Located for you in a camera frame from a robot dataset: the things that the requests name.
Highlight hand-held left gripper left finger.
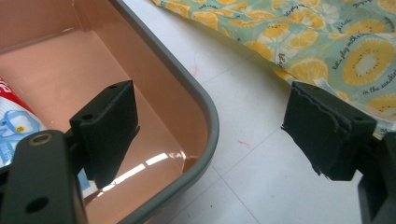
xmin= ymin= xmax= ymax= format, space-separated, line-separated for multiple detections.
xmin=68 ymin=79 xmax=140 ymax=190

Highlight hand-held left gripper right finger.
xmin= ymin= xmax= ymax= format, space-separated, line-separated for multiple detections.
xmin=281 ymin=80 xmax=378 ymax=182

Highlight pink plastic bin grey rim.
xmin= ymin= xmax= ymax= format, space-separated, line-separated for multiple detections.
xmin=0 ymin=0 xmax=220 ymax=224

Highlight white blue toothpaste tube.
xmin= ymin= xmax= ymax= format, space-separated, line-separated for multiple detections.
xmin=0 ymin=76 xmax=92 ymax=191

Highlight fruit print pouch bag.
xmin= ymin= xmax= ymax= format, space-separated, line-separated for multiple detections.
xmin=151 ymin=0 xmax=396 ymax=140

